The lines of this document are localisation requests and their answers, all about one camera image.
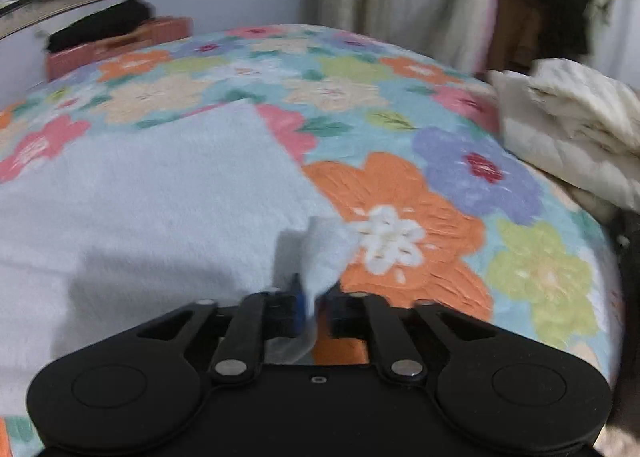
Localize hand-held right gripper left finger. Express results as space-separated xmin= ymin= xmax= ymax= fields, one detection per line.
xmin=135 ymin=274 xmax=306 ymax=385

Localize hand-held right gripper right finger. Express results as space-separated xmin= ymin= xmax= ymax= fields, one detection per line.
xmin=320 ymin=285 xmax=498 ymax=380

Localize light grey pants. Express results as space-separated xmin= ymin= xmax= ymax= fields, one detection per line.
xmin=0 ymin=100 xmax=362 ymax=418

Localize floral bedspread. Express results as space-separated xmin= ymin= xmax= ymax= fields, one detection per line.
xmin=0 ymin=24 xmax=626 ymax=457

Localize cream duvet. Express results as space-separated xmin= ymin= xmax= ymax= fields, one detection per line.
xmin=487 ymin=57 xmax=640 ymax=214

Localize cream hanging garment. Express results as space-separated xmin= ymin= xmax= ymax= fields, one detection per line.
xmin=450 ymin=0 xmax=498 ymax=75

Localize pink suitcase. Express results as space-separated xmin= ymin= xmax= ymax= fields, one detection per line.
xmin=45 ymin=17 xmax=194 ymax=83

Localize brown hanging garment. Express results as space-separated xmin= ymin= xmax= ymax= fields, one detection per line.
xmin=491 ymin=0 xmax=547 ymax=74

